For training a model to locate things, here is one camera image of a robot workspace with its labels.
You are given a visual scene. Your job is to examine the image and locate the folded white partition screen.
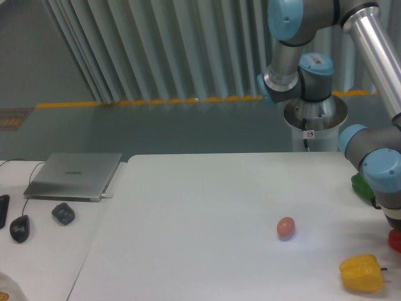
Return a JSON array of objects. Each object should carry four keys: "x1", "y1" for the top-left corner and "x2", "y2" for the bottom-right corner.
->
[{"x1": 40, "y1": 0, "x2": 401, "y2": 106}]

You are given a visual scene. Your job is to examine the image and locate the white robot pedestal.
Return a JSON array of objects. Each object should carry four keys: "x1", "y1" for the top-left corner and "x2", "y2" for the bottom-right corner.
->
[{"x1": 284, "y1": 96, "x2": 348, "y2": 152}]

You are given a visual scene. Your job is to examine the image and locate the silver closed laptop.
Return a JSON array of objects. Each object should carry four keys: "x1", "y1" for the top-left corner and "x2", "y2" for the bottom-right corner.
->
[{"x1": 24, "y1": 152, "x2": 122, "y2": 202}]

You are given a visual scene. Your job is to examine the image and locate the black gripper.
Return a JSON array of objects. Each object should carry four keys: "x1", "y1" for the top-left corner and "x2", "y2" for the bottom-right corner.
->
[{"x1": 386, "y1": 216, "x2": 401, "y2": 232}]

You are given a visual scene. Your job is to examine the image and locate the red bell pepper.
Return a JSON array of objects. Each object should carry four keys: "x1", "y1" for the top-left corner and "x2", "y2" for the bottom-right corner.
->
[{"x1": 388, "y1": 229, "x2": 401, "y2": 253}]

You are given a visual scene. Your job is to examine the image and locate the white cloth with orange print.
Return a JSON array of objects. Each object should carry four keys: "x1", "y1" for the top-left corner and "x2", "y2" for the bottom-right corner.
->
[{"x1": 0, "y1": 272, "x2": 28, "y2": 301}]

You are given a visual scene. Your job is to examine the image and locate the yellow bell pepper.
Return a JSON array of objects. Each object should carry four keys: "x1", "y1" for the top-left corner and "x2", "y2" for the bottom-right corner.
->
[{"x1": 339, "y1": 254, "x2": 385, "y2": 293}]

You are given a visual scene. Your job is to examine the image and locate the dark grey small case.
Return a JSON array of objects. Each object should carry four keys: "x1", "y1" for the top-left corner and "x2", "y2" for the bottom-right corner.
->
[{"x1": 51, "y1": 203, "x2": 76, "y2": 226}]

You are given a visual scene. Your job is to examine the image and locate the black mouse cable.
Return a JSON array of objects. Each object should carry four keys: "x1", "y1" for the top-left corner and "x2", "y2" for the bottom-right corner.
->
[{"x1": 0, "y1": 158, "x2": 47, "y2": 218}]

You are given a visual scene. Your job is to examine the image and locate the white usb dongle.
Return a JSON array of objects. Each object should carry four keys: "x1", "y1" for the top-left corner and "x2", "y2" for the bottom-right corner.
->
[{"x1": 100, "y1": 194, "x2": 113, "y2": 199}]

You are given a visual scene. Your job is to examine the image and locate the green bell pepper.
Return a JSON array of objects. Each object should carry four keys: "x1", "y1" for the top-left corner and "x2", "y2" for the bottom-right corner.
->
[{"x1": 351, "y1": 173, "x2": 375, "y2": 201}]

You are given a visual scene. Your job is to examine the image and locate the black pedestal cable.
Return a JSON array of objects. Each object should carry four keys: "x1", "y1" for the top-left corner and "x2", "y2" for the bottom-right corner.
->
[{"x1": 301, "y1": 117, "x2": 311, "y2": 152}]

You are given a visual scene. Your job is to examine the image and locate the black flat device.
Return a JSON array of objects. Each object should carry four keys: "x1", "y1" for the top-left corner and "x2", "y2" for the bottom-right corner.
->
[{"x1": 0, "y1": 194, "x2": 10, "y2": 229}]

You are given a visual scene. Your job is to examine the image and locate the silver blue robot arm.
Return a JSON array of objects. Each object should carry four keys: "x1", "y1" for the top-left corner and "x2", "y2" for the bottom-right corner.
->
[{"x1": 257, "y1": 1, "x2": 400, "y2": 230}]

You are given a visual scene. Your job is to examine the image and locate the brown egg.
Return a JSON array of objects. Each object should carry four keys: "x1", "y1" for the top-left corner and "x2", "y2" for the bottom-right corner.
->
[{"x1": 276, "y1": 216, "x2": 295, "y2": 239}]

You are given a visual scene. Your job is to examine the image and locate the black computer mouse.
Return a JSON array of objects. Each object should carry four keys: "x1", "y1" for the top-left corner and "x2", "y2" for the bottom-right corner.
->
[{"x1": 9, "y1": 214, "x2": 30, "y2": 243}]

